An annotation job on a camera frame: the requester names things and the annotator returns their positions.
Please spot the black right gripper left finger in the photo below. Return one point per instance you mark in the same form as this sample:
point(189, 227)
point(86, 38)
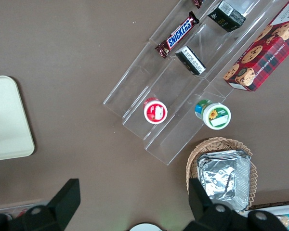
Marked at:
point(60, 207)

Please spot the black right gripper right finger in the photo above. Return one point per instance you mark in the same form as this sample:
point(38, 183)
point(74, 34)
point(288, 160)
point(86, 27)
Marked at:
point(202, 207)

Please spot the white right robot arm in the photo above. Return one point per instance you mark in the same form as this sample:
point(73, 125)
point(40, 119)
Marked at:
point(147, 227)

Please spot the light tan wicker basket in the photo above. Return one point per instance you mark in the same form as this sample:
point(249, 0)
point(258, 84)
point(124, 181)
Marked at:
point(195, 154)

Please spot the cream rectangular tray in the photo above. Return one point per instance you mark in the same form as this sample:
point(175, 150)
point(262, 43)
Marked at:
point(7, 120)

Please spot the red cola bottle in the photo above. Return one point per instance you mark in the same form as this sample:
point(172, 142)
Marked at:
point(22, 213)

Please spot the clear acrylic bottle rack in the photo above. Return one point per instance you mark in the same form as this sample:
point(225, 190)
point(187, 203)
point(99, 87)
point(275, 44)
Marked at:
point(4, 208)

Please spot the clear cracker bag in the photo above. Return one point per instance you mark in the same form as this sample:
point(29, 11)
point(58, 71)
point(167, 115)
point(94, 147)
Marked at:
point(284, 221)

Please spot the green lid cup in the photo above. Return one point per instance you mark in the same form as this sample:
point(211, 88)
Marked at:
point(215, 116)

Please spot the red lid cup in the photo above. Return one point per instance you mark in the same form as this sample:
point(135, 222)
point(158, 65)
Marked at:
point(155, 111)

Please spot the clear acrylic tiered stand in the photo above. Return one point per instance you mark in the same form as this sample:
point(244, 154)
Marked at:
point(163, 91)

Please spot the small black box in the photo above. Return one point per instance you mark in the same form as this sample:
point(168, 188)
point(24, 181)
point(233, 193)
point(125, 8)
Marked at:
point(190, 60)
point(227, 16)

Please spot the red plaid cookie box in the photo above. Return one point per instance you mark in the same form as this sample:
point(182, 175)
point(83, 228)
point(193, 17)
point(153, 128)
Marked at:
point(262, 55)

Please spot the Snickers bar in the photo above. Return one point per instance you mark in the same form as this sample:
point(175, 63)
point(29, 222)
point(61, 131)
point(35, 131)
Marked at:
point(198, 3)
point(177, 34)

